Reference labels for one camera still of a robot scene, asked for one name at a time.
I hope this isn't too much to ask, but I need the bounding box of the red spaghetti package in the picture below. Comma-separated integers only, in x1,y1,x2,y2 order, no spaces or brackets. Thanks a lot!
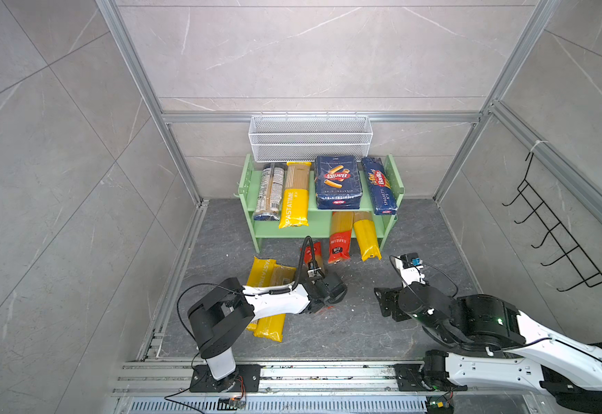
328,211,354,264
303,241,326,274

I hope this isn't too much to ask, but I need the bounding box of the red spaghetti package front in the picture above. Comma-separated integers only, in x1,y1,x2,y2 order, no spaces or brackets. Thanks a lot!
328,211,354,264

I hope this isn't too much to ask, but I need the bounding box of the blue Barilla spaghetti box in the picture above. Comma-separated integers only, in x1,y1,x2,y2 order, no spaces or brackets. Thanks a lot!
361,157,398,216

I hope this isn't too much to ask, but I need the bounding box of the yellow Pastatime spaghetti package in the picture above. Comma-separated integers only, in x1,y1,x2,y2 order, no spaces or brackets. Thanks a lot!
279,162,311,229

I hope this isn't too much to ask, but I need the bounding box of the clear brown spaghetti package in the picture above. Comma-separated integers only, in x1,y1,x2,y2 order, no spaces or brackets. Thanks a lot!
253,163,285,221

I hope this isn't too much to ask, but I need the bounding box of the blue Barilla pasta bag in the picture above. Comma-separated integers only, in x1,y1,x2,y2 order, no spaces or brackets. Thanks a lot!
315,155,363,210

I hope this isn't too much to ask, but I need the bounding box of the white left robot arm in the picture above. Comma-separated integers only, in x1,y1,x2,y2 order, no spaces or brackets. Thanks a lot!
186,269,348,393

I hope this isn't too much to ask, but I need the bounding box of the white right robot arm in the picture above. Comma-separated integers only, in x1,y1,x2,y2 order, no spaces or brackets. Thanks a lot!
375,282,602,413

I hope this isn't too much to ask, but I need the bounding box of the green two-tier shelf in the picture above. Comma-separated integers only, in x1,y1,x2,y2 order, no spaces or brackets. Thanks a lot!
236,154,406,255

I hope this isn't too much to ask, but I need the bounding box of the black corrugated cable conduit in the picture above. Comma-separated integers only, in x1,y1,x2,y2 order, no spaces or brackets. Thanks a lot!
290,235,323,291

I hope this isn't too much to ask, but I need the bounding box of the white wire mesh basket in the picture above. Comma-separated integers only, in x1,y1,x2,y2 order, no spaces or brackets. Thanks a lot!
249,115,373,163

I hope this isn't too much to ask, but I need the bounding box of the black wire hook rack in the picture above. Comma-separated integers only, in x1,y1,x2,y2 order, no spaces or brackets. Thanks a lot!
502,152,602,293

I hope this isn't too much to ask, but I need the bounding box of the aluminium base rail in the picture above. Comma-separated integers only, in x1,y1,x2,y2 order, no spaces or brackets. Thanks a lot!
109,356,543,398

